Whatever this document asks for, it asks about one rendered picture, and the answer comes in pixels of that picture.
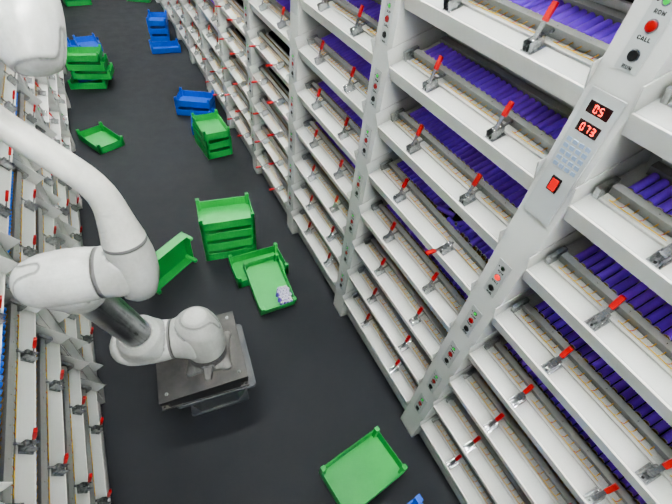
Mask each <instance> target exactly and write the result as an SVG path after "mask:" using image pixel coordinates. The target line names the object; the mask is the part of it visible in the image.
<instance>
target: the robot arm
mask: <svg viewBox="0 0 672 504"><path fill-rule="evenodd" d="M0 59H1V60H2V61H3V62H4V63H5V64H6V65H7V66H8V67H9V68H10V69H11V70H12V71H14V72H15V73H17V74H20V75H24V76H29V77H45V76H51V75H54V74H57V73H59V72H61V71H62V70H63V69H64V67H65V65H66V59H67V34H66V24H65V18H64V13H63V8H62V4H61V1H60V0H0ZM0 141H2V142H3V143H5V144H6V145H8V146H9V147H11V148H12V149H14V150H15V151H17V152H18V153H20V154H21V155H23V156H25V157H26V158H28V159H29V160H31V161H32V162H34V163H35V164H37V165H38V166H40V167H41V168H43V169H44V170H46V171H48V172H49V173H51V174H52V175H54V176H55V177H57V178H58V179H60V180H61V181H63V182H64V183H66V184H67V185H69V186H70V187H72V188H73V189H74V190H76V191H77V192H78V193H79V194H80V195H81V196H82V197H83V198H84V199H85V200H86V201H87V202H88V203H89V205H90V207H91V209H92V211H93V213H94V216H95V220H96V224H97V228H98V233H99V238H100V243H101V246H93V247H72V248H65V249H59V250H53V251H48V252H43V253H40V254H37V255H34V256H32V257H30V258H28V259H26V260H24V261H22V262H20V263H19V264H18V265H17V266H16V267H15V268H14V269H13V270H12V272H11V275H10V279H9V285H10V290H11V292H12V294H13V296H14V298H15V299H17V300H18V301H19V302H20V303H21V304H24V305H26V306H30V307H34V308H46V309H48V310H54V311H60V312H65V313H69V314H76V315H78V314H81V315H82V316H84V317H85V318H87V319H88V320H90V321H91V322H93V323H94V324H96V325H97V326H98V327H100V328H101V329H103V330H104V331H106V332H107V333H109V334H110V335H112V337H111V340H110V344H109V349H110V354H111V356H112V358H113V359H114V360H115V361H116V362H118V363H120V364H123V365H127V366H141V365H148V364H154V363H159V362H164V361H168V360H171V359H176V358H179V359H188V365H187V370H186V375H187V377H192V376H194V375H197V374H202V373H204V375H205V380H206V381H207V382H209V381H211V380H212V376H213V371H218V370H230V369H231V368H232V363H231V360H230V337H231V333H230V332H229V331H225V332H223V329H222V326H221V324H220V322H219V320H218V318H217V317H216V316H215V315H214V313H213V312H211V311H210V310H209V309H207V308H205V307H202V306H193V307H189V308H187V309H185V310H184V311H182V312H181V313H180V314H179V315H178V316H177V317H175V318H173V319H165V320H161V319H158V318H154V317H151V316H148V315H139V314H138V313H137V312H136V311H135V310H134V309H133V308H131V307H130V306H129V305H128V304H127V303H126V302H125V301H124V300H123V299H122V298H121V297H123V296H124V297H125V299H127V300H131V301H136V302H139V301H144V300H147V299H149V298H151V297H152V296H154V295H155V293H156V292H157V289H158V284H159V276H160V269H159V263H158V259H157V256H156V253H155V250H154V247H153V245H152V243H151V242H150V240H149V238H148V236H147V234H146V232H145V230H144V229H143V228H142V226H141V225H140V223H139V222H138V220H137V219H136V217H135V216H134V214H133V213H132V211H131V210H130V208H129V206H128V205H127V203H126V201H125V200H124V198H123V197H122V195H121V194H120V192H119V191H118V190H117V189H116V187H115V186H114V185H113V184H112V183H111V182H110V181H109V180H108V179H107V178H106V177H105V176H104V175H103V174H102V173H101V172H99V171H98V170H97V169H95V168H94V167H93V166H92V165H90V164H89V163H87V162H86V161H84V160H83V159H81V158H80V157H78V156H77V155H75V154H74V153H72V152H71V151H69V150H68V149H66V148H65V147H63V146H62V145H60V144H58V143H57V142H55V141H54V140H52V139H51V138H49V137H48V136H46V135H45V134H43V133H42V132H40V131H39V130H37V129H36V128H34V127H32V126H31V125H29V124H28V123H26V122H25V121H23V120H22V119H20V118H19V117H17V116H16V115H14V114H13V113H11V112H10V111H9V110H7V109H6V108H5V107H3V106H2V105H1V104H0Z"/></svg>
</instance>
